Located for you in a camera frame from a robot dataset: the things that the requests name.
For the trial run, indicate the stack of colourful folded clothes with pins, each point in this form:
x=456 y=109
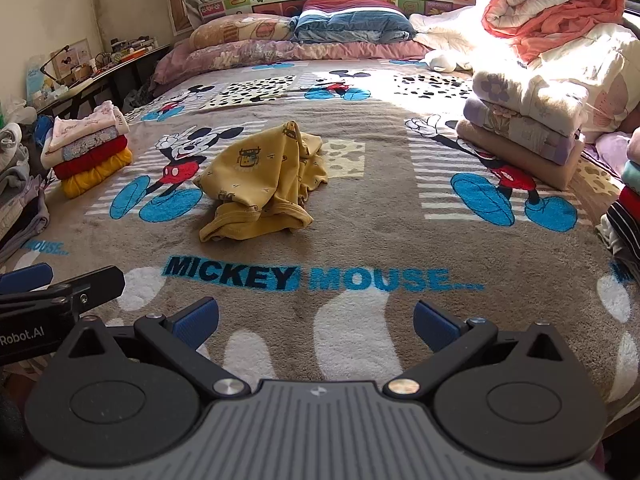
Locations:
x=625 y=225

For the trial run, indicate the purple-edged folded blanket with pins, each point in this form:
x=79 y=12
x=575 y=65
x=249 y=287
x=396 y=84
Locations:
x=510 y=126

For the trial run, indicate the black desk lamp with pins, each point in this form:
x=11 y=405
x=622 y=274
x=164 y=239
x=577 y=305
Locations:
x=50 y=67

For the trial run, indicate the printed cardboard box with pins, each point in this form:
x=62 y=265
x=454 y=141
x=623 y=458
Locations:
x=77 y=57

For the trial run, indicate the pink satin pillow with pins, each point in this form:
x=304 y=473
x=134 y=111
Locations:
x=365 y=51

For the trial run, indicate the beige folded blanket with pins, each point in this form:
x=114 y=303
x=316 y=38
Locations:
x=510 y=156

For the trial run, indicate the red folded garment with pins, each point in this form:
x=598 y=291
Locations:
x=90 y=161

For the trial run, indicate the dark desk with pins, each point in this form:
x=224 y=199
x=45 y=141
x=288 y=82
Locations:
x=125 y=67

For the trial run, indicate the pink folded garment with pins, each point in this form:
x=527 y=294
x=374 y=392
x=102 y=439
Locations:
x=85 y=121

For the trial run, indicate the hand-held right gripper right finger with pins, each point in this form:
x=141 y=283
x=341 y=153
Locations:
x=434 y=327

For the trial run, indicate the row of small desk items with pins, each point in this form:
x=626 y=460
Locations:
x=125 y=50

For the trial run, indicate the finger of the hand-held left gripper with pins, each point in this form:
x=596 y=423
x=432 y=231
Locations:
x=95 y=285
x=25 y=278

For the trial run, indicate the maroon striped cloth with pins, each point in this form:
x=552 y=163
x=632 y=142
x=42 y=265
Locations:
x=345 y=6

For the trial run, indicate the cartoon printed blanket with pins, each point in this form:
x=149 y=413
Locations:
x=360 y=220

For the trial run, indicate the white quilt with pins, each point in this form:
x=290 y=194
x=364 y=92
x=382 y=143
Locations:
x=607 y=55

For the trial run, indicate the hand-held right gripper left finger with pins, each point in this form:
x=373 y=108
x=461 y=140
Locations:
x=197 y=324

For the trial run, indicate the blue quilted pillow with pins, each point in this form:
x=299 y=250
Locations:
x=350 y=27

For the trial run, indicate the yellow folded garment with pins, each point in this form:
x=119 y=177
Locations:
x=95 y=179

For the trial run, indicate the yellow printed garment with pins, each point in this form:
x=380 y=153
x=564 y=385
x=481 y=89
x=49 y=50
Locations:
x=250 y=175

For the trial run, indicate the white floral folded blanket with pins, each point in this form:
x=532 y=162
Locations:
x=525 y=94

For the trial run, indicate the orange floral pillow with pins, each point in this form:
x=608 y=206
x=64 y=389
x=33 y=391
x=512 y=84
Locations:
x=235 y=30

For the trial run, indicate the lilac cloth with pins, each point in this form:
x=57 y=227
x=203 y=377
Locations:
x=612 y=152

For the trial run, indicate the white plush toy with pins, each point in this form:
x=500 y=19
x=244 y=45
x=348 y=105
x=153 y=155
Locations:
x=442 y=61

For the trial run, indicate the grey clothes pile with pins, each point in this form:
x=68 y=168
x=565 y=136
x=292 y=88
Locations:
x=20 y=200

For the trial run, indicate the purple floral pillow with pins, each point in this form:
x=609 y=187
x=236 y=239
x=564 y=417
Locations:
x=215 y=58

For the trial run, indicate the orange rolled quilt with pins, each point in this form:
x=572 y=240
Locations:
x=550 y=17

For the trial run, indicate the grey-blue printed folded garment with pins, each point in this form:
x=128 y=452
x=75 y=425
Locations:
x=85 y=146

